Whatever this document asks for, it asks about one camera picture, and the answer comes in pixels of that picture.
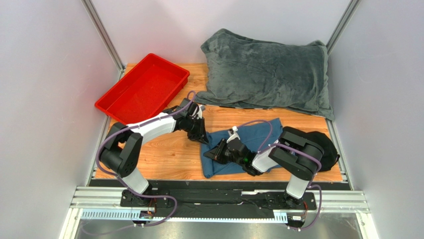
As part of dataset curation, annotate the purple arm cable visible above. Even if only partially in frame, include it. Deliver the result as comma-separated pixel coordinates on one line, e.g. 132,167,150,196
95,90,197,237
231,119,323,232

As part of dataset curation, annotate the blue t shirt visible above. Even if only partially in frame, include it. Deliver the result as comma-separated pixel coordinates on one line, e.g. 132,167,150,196
200,118,283,179

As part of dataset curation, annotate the grey plush pillow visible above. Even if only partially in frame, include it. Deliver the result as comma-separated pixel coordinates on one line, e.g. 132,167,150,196
196,29,335,120

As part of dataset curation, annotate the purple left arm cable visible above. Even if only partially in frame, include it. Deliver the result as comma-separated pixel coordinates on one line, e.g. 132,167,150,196
95,90,197,237

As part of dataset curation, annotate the right aluminium frame post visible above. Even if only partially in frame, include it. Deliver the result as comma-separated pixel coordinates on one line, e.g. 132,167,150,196
326,0,361,55

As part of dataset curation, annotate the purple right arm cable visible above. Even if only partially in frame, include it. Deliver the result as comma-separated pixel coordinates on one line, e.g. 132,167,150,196
231,119,323,232

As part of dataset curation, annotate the red plastic tray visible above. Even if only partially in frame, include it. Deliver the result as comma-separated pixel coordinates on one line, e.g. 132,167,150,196
95,53,190,124

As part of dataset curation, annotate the aluminium frame post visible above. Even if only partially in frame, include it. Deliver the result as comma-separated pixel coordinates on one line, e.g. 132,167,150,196
326,0,361,55
81,0,125,73

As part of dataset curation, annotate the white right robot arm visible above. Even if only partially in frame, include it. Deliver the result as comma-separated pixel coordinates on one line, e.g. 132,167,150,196
203,126,324,205

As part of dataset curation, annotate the black baseball cap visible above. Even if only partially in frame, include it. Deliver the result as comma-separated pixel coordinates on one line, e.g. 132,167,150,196
306,131,340,172

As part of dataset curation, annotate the left aluminium frame post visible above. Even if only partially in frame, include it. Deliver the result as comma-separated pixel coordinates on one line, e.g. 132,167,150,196
81,0,125,73

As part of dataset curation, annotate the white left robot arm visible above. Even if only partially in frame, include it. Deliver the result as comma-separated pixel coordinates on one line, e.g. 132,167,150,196
96,99,209,201

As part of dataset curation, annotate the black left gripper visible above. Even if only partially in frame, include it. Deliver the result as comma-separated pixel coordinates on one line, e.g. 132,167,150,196
184,117,210,145

